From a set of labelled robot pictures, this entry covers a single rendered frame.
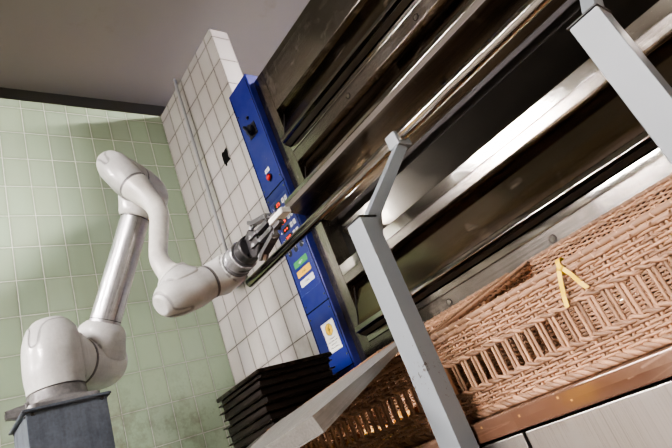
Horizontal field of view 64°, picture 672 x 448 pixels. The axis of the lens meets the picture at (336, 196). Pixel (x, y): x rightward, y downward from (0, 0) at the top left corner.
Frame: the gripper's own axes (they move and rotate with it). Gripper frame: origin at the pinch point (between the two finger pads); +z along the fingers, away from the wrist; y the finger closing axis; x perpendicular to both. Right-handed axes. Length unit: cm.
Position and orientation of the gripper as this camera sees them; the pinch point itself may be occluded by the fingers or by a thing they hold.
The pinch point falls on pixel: (279, 216)
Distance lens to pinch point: 140.9
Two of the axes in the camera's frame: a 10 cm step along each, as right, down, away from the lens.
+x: -7.6, -0.1, -6.5
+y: 3.5, 8.4, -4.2
